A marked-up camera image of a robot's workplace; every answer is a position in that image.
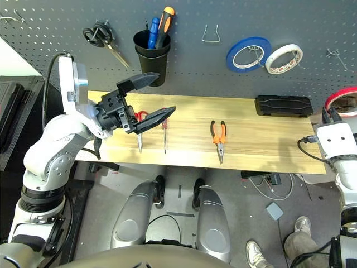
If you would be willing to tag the silver robot leg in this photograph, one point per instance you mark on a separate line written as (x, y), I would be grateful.
(213, 217)
(131, 212)

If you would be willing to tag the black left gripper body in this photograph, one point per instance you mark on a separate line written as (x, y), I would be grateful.
(111, 109)

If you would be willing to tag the black table frame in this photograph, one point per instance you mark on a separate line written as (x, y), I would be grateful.
(104, 167)

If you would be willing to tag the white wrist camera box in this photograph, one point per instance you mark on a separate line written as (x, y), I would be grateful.
(334, 139)
(67, 83)

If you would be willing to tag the black ribbed tool case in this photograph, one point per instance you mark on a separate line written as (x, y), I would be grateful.
(283, 106)

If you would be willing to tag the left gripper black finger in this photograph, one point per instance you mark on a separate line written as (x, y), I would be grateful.
(139, 81)
(153, 120)

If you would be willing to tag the orange black needle-nose pliers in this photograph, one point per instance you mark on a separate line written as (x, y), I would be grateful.
(216, 134)

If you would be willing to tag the dark grey pegboard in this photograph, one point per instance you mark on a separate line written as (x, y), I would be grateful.
(195, 69)

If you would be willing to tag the red tape roll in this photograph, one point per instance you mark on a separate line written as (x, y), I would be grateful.
(334, 95)

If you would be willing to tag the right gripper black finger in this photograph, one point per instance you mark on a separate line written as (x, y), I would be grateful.
(326, 115)
(335, 115)

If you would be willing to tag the blue tape roll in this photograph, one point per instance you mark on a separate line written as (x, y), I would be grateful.
(230, 60)

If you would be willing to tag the silver left robot leg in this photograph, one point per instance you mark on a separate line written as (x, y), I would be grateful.
(131, 212)

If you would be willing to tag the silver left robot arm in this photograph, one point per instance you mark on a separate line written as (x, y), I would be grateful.
(50, 156)

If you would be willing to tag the white tape roll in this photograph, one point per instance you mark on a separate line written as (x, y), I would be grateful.
(284, 47)

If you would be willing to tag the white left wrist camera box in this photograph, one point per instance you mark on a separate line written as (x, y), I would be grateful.
(67, 83)

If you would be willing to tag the grey white sneaker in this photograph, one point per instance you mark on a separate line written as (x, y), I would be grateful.
(302, 224)
(255, 254)

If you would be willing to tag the silver right robot leg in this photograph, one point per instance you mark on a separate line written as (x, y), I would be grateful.
(213, 217)

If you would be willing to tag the grey square floor pad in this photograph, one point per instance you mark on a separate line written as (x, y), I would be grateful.
(274, 210)

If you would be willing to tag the khaki trouser leg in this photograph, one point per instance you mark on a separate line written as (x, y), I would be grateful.
(304, 248)

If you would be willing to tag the black hard carry case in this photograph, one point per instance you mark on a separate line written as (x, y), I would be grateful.
(11, 106)

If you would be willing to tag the silver tape peg hook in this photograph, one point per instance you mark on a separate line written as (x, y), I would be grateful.
(255, 49)

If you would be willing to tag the grey robot torso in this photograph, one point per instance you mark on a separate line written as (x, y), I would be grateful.
(145, 257)

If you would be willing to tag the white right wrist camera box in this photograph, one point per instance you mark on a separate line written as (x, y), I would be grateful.
(334, 139)

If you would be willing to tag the black plastic cup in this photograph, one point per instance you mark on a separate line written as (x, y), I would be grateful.
(152, 69)
(152, 53)

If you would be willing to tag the silver double peg hook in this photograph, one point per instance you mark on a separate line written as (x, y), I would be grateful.
(18, 16)

